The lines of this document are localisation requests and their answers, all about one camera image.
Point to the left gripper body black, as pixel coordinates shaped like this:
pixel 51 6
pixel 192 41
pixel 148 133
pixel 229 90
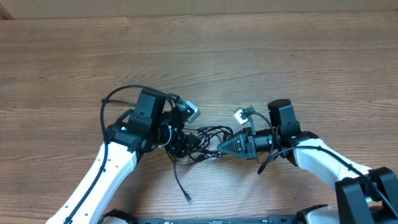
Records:
pixel 176 143

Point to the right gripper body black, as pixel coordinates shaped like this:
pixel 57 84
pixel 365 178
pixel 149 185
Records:
pixel 250 142

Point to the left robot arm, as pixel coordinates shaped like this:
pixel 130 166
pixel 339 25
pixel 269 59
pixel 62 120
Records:
pixel 156 120

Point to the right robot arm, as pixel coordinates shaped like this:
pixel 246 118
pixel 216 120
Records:
pixel 363 194

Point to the cardboard back panel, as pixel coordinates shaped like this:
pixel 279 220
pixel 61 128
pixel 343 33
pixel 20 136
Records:
pixel 59 9

